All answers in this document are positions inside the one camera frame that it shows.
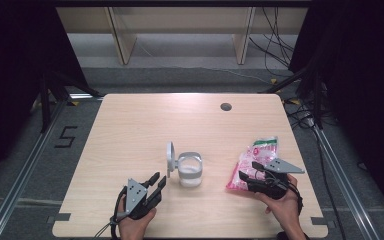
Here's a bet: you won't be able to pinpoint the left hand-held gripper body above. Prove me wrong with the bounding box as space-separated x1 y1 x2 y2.
119 178 158 220

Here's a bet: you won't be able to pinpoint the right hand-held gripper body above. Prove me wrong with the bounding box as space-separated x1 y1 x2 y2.
246 157 306 200

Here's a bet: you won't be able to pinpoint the pink and white plastic packet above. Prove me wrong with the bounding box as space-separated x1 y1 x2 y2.
225 135 279 192

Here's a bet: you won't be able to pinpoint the glass jar with grey lid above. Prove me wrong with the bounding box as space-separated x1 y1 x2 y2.
166 141 204 188

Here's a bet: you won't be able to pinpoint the person's right hand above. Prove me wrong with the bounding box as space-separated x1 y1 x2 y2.
254 174 303 231

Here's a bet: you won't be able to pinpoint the person's left hand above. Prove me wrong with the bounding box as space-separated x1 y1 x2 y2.
117 196 157 240

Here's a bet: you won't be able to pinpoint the black metal stand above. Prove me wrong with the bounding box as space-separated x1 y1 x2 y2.
39 70 104 134
259 64 325 130

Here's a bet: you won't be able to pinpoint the black curtain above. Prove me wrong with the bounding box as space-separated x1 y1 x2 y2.
0 0 88 189
289 0 384 216

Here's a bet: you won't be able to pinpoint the light wooden shelf unit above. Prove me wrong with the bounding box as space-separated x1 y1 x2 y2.
55 6 309 66

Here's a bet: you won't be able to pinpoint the right hand-held gripper cable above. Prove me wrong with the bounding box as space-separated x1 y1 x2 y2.
289 184 305 215

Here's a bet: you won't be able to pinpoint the tangled black cable bundle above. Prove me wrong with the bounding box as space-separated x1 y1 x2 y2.
284 96 318 132

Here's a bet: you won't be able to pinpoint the aluminium floor rail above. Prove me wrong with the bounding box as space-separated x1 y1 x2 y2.
313 125 381 240
0 99 69 240

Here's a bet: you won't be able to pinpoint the white floor cable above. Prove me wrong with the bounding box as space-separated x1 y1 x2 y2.
136 36 275 86

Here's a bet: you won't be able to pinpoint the black floor cables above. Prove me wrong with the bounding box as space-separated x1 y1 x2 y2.
248 6 296 79

